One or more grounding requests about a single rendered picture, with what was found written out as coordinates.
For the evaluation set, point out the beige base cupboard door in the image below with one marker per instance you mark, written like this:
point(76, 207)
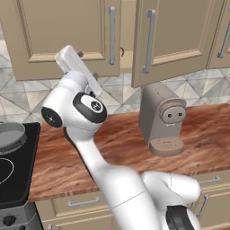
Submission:
point(217, 212)
point(84, 223)

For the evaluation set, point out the black and grey stove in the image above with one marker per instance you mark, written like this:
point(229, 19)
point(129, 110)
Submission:
point(24, 179)

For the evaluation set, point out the beige coffee machine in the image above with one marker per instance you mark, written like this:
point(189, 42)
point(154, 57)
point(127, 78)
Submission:
point(155, 113)

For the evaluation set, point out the beige wall cabinet door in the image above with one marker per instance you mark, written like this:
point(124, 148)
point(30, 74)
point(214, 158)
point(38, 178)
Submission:
point(179, 30)
point(60, 27)
point(217, 42)

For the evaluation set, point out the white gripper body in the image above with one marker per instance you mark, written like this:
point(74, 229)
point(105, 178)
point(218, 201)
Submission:
point(73, 61)

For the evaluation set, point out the beige wall cabinet body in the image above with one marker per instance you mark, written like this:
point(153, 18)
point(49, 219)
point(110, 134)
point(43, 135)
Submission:
point(128, 30)

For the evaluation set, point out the grey metal pot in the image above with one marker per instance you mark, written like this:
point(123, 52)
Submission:
point(10, 134)

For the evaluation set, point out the black stove knob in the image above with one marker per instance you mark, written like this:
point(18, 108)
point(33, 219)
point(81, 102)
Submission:
point(9, 220)
point(21, 227)

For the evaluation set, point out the beige drawer front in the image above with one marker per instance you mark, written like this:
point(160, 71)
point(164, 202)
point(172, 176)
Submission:
point(84, 202)
point(218, 182)

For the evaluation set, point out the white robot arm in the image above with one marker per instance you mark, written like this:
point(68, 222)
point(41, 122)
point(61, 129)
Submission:
point(90, 155)

